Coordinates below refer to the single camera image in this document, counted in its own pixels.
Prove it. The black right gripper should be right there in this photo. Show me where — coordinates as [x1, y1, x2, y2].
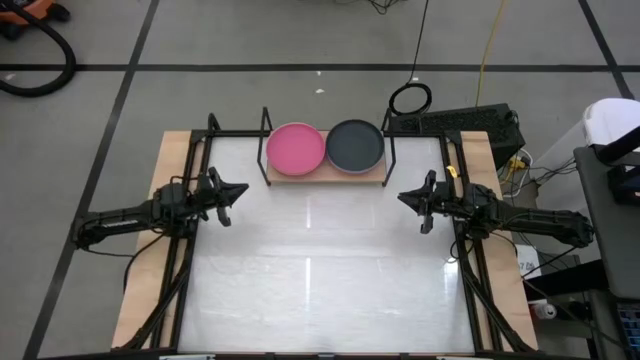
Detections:
[397, 169, 464, 236]

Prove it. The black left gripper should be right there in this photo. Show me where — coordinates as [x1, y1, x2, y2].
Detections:
[192, 166, 250, 228]

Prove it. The magenta plastic plate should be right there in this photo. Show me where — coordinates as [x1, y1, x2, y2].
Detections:
[265, 122, 327, 177]

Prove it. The dark grey plastic plate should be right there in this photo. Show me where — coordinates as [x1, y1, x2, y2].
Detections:
[325, 118, 387, 174]

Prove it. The white paper label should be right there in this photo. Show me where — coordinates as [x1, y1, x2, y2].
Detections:
[516, 243, 542, 280]

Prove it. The white cylindrical container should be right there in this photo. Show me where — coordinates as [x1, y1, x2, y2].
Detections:
[531, 301, 558, 322]

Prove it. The grey desk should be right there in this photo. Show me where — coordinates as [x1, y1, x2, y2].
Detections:
[573, 144, 640, 301]

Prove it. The black box device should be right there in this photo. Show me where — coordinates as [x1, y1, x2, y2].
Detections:
[605, 163, 640, 207]

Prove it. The white rounded container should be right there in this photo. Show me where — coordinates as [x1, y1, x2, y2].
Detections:
[581, 97, 640, 149]

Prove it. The laptop keyboard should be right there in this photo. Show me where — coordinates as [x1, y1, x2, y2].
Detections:
[616, 301, 640, 352]

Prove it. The orange shop vacuum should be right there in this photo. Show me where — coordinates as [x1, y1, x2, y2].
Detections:
[0, 0, 72, 32]

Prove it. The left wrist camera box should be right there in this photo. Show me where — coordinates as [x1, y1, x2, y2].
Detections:
[158, 182, 188, 206]

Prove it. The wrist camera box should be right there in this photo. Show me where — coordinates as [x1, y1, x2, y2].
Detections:
[158, 182, 188, 206]
[464, 183, 494, 209]

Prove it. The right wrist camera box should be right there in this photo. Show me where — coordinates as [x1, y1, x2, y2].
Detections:
[464, 183, 494, 209]

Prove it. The black aluminium table frame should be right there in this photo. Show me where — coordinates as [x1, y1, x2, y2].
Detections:
[112, 112, 539, 354]

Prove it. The wooden shelf with black frame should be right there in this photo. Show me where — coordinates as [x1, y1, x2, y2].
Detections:
[256, 106, 398, 188]

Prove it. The black coiled floor cable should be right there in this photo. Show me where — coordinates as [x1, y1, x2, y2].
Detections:
[388, 0, 434, 117]

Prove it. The yellow floor cable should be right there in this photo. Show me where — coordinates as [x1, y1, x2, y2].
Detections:
[474, 0, 512, 109]

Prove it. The black vacuum hose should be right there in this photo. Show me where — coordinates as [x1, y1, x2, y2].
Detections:
[0, 3, 78, 99]

